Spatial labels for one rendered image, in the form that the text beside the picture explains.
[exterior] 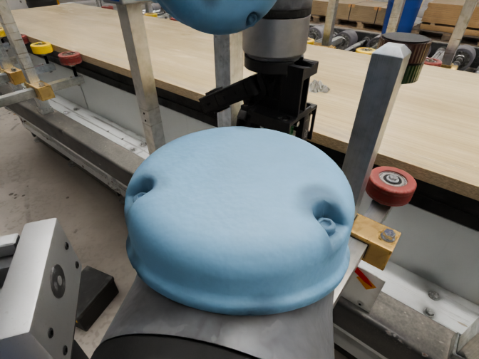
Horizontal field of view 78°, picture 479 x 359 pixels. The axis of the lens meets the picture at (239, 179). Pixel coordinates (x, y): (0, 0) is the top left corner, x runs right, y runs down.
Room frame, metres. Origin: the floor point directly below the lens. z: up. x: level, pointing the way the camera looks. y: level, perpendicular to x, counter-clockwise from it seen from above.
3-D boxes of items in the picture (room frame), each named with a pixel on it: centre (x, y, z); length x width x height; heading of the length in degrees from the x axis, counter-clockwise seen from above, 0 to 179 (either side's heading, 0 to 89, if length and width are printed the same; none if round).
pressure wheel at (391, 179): (0.42, -0.28, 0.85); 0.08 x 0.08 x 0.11
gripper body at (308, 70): (0.37, -0.05, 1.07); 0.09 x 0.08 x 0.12; 51
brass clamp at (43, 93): (1.13, 0.78, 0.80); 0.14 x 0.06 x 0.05; 51
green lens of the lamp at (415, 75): (0.40, -0.21, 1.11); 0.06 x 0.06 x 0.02
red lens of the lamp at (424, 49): (0.40, -0.21, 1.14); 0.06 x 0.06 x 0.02
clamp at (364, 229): (0.35, -0.20, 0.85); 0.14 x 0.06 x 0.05; 51
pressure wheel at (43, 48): (1.39, 0.87, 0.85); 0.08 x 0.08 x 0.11
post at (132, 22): (0.68, 0.22, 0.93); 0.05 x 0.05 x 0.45; 51
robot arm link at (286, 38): (0.37, -0.04, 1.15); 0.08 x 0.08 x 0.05
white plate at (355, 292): (0.36, -0.14, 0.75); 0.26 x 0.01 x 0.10; 51
